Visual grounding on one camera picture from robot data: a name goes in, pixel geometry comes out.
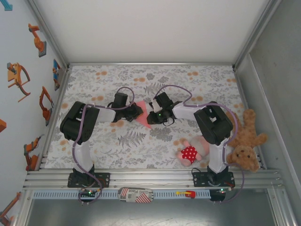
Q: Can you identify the pink paper sheet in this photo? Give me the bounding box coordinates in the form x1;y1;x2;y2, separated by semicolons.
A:
135;100;153;129

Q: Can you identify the pink doll red dotted dress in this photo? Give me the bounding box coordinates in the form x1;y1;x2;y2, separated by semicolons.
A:
174;135;211;167

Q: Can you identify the floral patterned table mat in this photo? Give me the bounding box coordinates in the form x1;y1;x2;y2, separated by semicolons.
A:
44;65;267;170

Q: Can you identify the aluminium back bar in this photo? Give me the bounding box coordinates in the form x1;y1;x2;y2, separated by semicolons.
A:
68;61;236;67

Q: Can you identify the printed striped pouch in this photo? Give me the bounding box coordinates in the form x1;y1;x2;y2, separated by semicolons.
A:
117;187;155;203

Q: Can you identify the brown teddy bear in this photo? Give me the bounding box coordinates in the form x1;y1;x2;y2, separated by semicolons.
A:
226;108;269;174

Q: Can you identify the aluminium front rail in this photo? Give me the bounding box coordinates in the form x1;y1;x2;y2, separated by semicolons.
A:
22;168;286;190

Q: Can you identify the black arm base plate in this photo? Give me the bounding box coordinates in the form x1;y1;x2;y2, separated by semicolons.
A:
191;171;236;188
67;172;111;188

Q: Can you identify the perforated grey cable duct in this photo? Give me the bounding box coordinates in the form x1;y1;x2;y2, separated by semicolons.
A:
32;190;212;199

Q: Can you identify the blue orange gantry wall sticker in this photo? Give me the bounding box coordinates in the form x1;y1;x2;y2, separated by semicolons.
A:
52;58;62;91

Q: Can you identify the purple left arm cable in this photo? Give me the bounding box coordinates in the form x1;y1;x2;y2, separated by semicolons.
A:
72;86;135;206

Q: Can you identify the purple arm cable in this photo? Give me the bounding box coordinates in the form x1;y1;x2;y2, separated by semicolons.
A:
152;84;246;205
72;86;135;206

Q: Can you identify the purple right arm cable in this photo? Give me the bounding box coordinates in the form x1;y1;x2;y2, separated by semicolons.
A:
152;84;246;205

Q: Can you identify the aluminium frame post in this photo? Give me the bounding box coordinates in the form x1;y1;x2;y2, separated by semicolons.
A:
24;0;71;71
231;0;283;71

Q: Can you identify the orange claw wall sticker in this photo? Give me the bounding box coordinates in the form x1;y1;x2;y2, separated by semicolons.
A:
6;62;32;103

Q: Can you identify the orange machine wall sticker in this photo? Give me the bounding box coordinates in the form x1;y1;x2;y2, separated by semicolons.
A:
0;192;22;224

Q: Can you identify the blue machine wall sticker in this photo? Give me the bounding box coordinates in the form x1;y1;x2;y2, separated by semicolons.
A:
0;0;14;12

